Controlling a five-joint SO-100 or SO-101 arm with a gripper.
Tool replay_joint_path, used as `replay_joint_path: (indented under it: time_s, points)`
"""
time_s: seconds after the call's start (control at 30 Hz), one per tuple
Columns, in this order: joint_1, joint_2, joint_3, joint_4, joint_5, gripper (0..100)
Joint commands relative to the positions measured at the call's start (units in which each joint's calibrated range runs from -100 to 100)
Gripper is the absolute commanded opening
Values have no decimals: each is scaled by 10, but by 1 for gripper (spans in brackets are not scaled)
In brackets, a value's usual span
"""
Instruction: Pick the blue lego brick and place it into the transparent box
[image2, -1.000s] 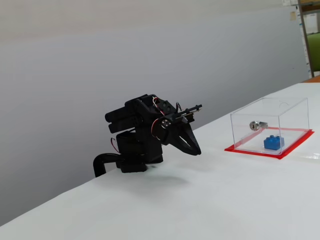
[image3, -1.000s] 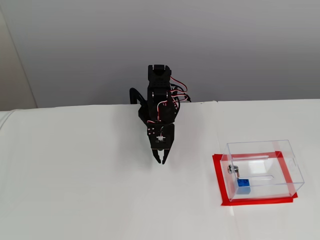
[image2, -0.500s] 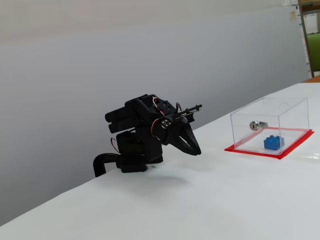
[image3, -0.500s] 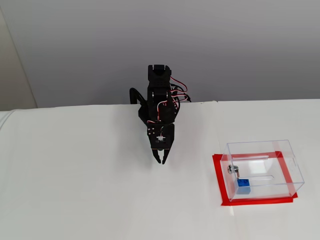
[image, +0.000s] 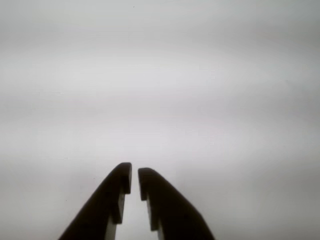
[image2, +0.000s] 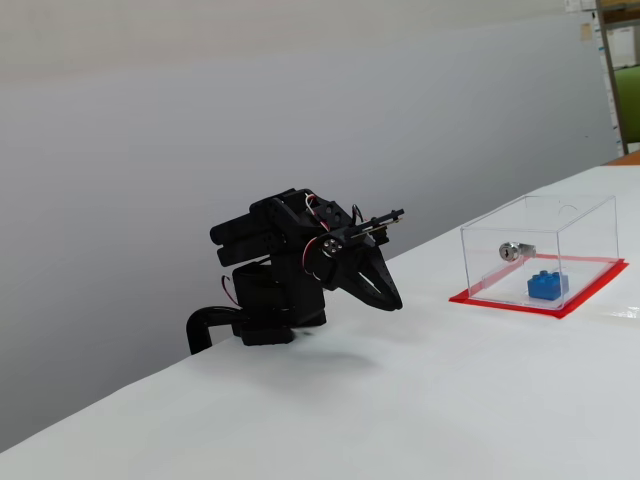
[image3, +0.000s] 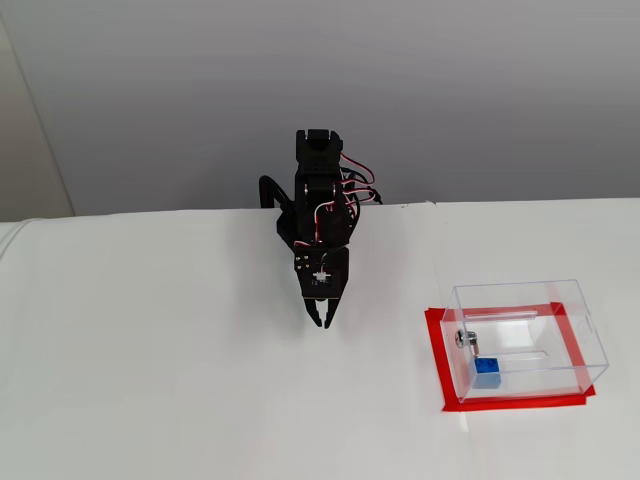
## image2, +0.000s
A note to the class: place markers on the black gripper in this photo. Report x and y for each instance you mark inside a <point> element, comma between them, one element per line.
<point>356,266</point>

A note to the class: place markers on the blue lego brick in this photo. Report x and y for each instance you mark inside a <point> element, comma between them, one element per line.
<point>545,289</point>

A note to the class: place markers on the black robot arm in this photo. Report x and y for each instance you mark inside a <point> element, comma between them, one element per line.
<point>280,300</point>

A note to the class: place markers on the transparent acrylic box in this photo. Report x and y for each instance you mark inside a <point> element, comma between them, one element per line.
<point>480,260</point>

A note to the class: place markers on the silver box lock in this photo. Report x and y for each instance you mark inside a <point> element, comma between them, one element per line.
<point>510,250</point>

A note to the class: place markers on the white box on shelf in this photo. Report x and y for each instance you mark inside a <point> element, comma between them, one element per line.
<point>622,47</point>

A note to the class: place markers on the black table clamp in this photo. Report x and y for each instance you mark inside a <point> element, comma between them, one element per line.
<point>195,325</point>

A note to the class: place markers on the brown table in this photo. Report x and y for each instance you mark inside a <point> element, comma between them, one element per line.
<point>627,159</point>

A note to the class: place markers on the green object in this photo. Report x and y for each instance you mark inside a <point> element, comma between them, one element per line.
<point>630,110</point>

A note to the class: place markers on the beige sticky note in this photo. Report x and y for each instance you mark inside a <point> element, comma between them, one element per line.
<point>585,31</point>

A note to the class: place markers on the white label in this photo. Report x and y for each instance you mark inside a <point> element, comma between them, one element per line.
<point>580,5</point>

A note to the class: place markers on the wooden shelf board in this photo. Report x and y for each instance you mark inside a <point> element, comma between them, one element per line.
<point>622,15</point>

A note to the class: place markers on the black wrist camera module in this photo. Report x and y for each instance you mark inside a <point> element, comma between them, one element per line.
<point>382,235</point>

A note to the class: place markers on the red tape frame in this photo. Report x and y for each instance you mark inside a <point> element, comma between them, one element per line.
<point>500,303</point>

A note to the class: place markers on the grey metal shelf post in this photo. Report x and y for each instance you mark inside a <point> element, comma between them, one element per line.
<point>612,75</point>

